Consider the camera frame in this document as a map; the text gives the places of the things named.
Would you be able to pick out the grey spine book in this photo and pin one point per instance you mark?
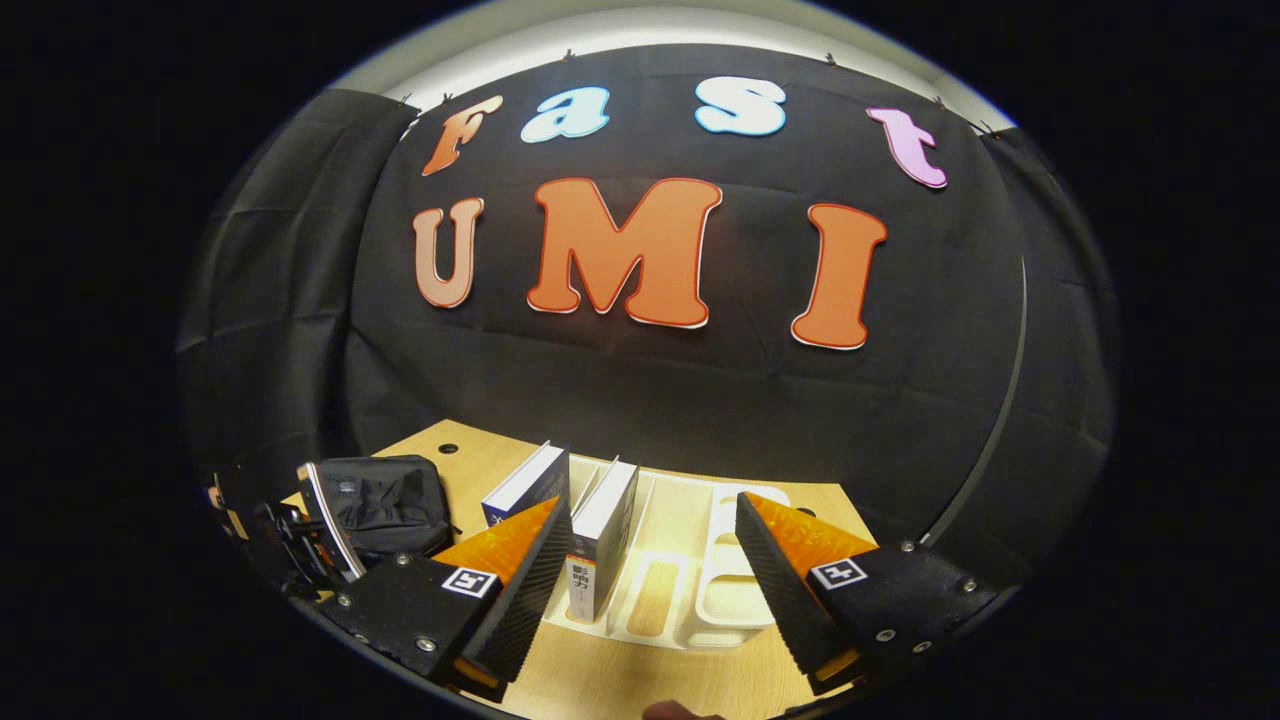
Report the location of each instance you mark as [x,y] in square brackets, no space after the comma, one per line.
[605,540]

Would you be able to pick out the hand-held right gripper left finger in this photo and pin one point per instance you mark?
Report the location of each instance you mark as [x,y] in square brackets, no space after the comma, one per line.
[520,600]

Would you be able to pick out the dark backdrop frame pole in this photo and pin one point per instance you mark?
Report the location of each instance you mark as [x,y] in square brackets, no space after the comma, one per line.
[1005,400]

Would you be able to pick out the black schoolbag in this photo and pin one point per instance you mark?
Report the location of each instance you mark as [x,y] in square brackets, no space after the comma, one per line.
[385,500]

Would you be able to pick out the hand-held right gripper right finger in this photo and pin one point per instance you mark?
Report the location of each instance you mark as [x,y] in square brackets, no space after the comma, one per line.
[775,590]

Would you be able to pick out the blue cover book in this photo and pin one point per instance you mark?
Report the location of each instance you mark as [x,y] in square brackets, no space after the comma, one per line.
[525,490]

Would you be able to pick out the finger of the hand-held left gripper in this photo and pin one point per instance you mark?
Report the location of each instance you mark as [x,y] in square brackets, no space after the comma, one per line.
[335,525]

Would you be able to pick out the cream plastic bookshelf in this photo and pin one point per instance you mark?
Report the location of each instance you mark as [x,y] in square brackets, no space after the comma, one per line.
[730,590]

